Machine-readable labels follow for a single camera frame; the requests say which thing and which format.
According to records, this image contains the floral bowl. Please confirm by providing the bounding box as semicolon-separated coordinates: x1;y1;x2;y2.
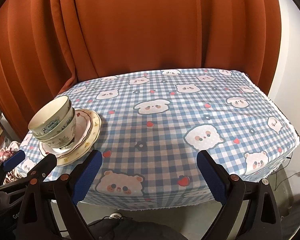
33;107;75;140
39;115;76;148
28;95;71;136

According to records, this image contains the red-trimmed small plate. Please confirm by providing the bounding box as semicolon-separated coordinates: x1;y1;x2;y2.
39;109;91;158

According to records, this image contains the large round yellow-flower plate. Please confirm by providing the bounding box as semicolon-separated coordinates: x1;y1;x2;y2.
57;109;102;166

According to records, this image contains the pink white cloth bundle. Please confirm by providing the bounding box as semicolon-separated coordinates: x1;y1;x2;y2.
0;141;23;185

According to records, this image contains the white shoe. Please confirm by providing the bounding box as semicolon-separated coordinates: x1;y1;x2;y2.
109;212;123;219

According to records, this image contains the blue checkered cartoon tablecloth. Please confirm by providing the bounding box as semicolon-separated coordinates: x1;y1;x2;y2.
14;68;300;210

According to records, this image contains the orange curtain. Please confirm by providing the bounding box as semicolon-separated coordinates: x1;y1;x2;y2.
0;0;281;138

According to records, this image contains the black cable on floor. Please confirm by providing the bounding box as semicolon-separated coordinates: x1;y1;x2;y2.
270;154;300;193

